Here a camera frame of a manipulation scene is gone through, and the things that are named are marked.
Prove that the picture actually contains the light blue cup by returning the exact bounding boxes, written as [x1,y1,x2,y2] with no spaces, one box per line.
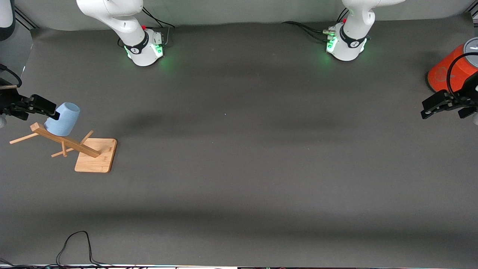
[44,102,81,137]

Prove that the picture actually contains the wooden cup rack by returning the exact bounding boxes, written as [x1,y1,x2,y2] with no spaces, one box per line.
[9,122,118,173]

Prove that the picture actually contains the orange cylindrical can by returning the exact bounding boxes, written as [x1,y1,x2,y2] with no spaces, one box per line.
[427,37,478,93]

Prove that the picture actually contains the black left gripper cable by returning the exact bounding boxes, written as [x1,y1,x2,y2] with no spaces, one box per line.
[446,52,478,98]

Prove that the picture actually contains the black frame rail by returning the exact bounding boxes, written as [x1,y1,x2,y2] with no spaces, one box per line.
[14,7,38,30]

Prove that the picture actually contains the thin black looped cable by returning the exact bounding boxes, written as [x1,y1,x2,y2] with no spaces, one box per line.
[55,231,112,268]

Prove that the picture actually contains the black right arm base cables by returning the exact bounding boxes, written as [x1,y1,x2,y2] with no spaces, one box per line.
[141,5,176,47]

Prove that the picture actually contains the black arm base cables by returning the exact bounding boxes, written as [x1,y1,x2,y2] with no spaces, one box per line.
[141,5,176,47]
[281,7,348,44]

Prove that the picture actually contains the black left arm base cables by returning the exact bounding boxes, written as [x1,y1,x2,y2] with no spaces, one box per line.
[281,7,348,44]

